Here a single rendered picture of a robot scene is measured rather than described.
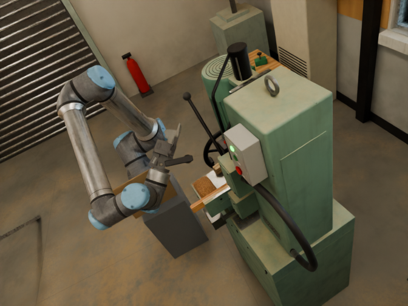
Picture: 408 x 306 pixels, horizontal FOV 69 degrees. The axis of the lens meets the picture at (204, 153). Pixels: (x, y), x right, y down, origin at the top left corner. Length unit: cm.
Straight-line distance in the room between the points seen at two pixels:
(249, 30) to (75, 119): 258
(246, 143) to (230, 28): 271
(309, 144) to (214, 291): 155
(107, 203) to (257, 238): 68
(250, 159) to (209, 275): 156
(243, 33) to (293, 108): 276
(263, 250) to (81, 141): 88
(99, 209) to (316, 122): 77
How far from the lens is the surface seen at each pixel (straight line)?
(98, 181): 117
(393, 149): 280
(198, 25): 434
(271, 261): 135
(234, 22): 350
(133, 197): 106
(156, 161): 120
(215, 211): 144
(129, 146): 185
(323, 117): 87
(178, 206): 197
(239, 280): 222
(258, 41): 365
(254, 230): 142
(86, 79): 137
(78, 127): 130
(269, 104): 83
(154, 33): 418
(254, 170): 86
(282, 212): 89
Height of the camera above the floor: 203
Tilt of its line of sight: 43 degrees down
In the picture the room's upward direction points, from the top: 24 degrees counter-clockwise
